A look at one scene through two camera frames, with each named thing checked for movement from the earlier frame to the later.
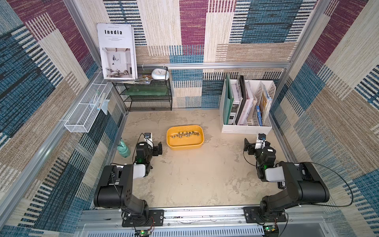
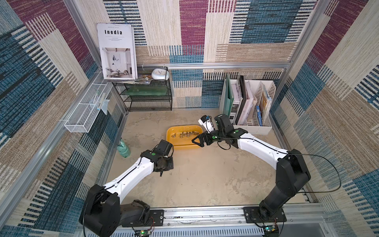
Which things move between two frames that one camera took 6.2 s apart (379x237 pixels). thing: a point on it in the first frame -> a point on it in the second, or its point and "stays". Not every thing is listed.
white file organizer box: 246,106 stays
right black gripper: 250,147 -> 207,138
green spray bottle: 123,150 stays
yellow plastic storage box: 185,137 stays
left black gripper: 155,152 -> 170,164
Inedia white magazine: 117,46 stays
